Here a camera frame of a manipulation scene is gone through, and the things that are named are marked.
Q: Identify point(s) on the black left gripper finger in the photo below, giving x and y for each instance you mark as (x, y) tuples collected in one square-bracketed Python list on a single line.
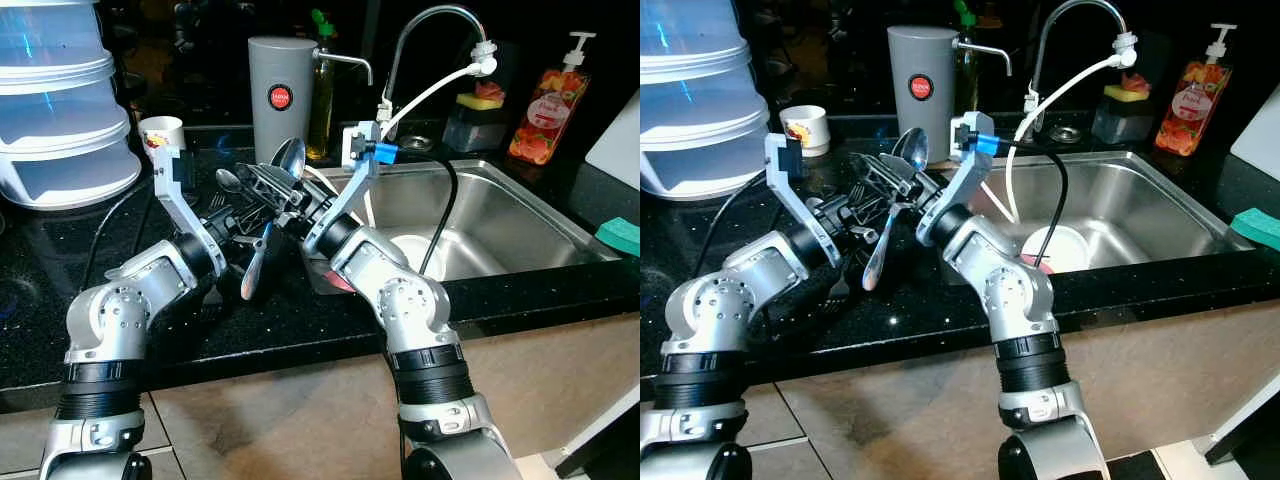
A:
[(253, 209), (872, 197), (873, 222), (255, 233)]

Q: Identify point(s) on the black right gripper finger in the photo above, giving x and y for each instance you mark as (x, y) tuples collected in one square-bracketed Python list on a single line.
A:
[(276, 197), (890, 189), (268, 175), (884, 165)]

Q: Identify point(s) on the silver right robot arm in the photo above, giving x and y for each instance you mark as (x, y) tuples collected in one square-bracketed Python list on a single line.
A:
[(1015, 290), (400, 300)]

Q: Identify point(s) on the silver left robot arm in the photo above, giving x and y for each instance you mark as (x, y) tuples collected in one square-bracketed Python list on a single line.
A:
[(720, 310), (120, 310)]

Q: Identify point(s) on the grey water filter canister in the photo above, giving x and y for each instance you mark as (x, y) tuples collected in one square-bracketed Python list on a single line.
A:
[(280, 120), (920, 60)]

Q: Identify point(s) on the yellow oil bottle green cap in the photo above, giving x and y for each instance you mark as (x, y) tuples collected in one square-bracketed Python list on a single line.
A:
[(965, 65), (322, 110)]

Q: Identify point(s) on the small white printed cup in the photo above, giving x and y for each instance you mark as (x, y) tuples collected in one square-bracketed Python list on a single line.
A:
[(162, 135), (803, 130)]

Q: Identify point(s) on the round metal sink strainer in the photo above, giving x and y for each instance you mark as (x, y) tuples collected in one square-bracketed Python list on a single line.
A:
[(417, 143)]

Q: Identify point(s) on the chrome filter tap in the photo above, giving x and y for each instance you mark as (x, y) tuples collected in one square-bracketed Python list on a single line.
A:
[(985, 48), (345, 60)]

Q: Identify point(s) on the chrome gooseneck faucet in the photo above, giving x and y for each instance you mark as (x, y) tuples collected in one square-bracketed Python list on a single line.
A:
[(1033, 65), (390, 75)]

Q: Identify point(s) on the white tiered plastic container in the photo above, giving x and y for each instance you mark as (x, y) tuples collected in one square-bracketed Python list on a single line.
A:
[(700, 100), (60, 110)]

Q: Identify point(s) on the dark clear sponge holder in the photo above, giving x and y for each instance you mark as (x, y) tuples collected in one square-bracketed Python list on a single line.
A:
[(475, 130), (1120, 122)]

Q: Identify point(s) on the yellow dish sponge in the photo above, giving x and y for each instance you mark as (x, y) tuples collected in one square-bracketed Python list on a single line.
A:
[(1118, 93), (472, 102)]

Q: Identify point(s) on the green sponge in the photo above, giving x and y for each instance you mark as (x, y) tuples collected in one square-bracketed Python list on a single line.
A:
[(620, 236), (1258, 228)]

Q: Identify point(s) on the stainless steel sink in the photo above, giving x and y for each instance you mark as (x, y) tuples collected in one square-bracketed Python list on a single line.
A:
[(1150, 200), (520, 210)]

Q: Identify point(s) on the red scrubber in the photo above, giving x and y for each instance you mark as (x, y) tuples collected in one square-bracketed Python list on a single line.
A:
[(492, 92), (1137, 82)]

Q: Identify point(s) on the white board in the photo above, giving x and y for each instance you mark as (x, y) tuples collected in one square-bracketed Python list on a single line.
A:
[(618, 135), (1260, 125)]

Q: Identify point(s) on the white faucet diverter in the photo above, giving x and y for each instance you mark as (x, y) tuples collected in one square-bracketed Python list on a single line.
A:
[(1124, 50), (484, 60)]

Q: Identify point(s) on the peach soap pump bottle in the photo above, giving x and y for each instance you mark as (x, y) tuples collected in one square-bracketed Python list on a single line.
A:
[(545, 120), (1190, 110)]

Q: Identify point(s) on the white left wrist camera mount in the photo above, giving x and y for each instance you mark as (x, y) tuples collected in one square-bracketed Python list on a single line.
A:
[(795, 195), (180, 200)]

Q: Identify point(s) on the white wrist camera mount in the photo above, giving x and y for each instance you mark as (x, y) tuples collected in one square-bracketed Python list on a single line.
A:
[(345, 190), (960, 175), (180, 200), (795, 195)]

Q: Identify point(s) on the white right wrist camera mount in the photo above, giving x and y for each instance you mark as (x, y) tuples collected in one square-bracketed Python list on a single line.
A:
[(345, 190), (960, 175)]

